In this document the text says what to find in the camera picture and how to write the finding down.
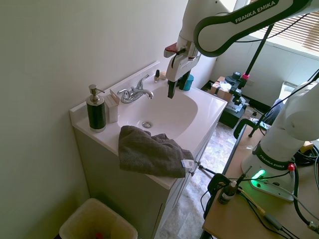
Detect white sink countertop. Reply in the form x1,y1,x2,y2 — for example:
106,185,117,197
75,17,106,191
69,61,228,189

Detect black equipment case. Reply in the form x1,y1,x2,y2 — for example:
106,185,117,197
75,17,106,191
218,99,251,129

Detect black camera stand pole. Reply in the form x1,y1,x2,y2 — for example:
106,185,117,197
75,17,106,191
230,24,275,107

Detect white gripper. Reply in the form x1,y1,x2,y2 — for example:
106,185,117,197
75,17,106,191
165,52,201,100

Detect grey towel with tag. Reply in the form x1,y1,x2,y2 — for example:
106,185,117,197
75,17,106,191
118,125,195,179

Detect light wooden table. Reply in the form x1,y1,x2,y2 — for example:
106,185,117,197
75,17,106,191
201,123,319,239

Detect grey vanity cabinet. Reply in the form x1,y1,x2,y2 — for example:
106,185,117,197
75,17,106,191
73,123,218,239

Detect dark dropper bottle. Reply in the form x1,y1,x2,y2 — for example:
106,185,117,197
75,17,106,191
218,181,238,205

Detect chrome sink faucet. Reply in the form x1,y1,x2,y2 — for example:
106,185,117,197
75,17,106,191
116,74,155,105

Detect teal cup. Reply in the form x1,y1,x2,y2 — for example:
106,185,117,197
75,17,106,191
184,74,195,91

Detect black tripod leg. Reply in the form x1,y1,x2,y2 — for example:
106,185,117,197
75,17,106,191
198,164,218,176

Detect yellow cable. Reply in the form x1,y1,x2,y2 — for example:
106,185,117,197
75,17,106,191
236,188,266,215

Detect beige trash bin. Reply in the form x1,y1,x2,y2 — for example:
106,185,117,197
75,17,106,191
59,198,139,239

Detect black chrome soap dispenser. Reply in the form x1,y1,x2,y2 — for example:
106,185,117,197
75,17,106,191
86,84,107,133

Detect black C-clamp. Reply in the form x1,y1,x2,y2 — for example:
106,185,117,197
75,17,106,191
232,118,263,140
203,173,235,220

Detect small white cardboard box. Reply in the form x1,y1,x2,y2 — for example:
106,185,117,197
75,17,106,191
104,89,120,124

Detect wooden window blinds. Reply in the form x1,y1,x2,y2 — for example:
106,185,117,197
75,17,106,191
248,7,319,54

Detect brown cardboard box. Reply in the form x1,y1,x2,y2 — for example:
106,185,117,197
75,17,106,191
210,76,234,103

